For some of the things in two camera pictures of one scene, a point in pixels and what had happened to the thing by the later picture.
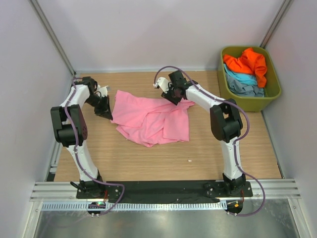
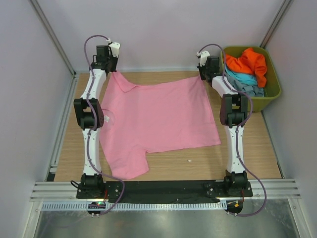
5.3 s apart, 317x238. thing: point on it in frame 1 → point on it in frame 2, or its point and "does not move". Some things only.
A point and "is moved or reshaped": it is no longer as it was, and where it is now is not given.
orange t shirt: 249,62 does not move
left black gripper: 105,111 → 115,59
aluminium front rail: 67,191 does not move
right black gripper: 167,96 → 200,68
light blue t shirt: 249,79 does not move
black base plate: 184,192 does not move
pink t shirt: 147,121 is moved or reshaped
